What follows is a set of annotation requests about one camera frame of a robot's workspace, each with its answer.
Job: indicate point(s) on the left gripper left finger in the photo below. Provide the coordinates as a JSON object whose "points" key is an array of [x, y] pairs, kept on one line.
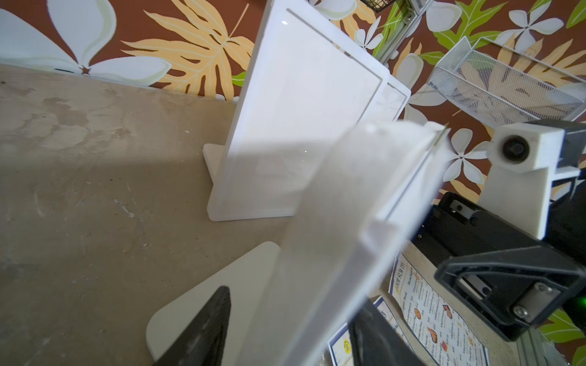
{"points": [[203, 340]]}

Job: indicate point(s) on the white mesh basket right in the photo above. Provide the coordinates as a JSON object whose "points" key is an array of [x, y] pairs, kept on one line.
{"points": [[510, 86]]}

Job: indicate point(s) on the white menu holder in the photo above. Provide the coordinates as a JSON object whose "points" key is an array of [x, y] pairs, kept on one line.
{"points": [[368, 197], [389, 102], [306, 85]]}

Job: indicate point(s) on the black wire basket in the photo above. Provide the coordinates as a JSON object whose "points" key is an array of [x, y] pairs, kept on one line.
{"points": [[378, 5]]}

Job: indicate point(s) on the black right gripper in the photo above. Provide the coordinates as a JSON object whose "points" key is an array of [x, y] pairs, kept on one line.
{"points": [[507, 278]]}

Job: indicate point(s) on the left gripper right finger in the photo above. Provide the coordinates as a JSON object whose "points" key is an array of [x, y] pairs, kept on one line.
{"points": [[375, 343]]}

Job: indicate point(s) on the dim sum menu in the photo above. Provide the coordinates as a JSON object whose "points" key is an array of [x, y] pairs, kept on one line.
{"points": [[436, 325], [340, 351]]}

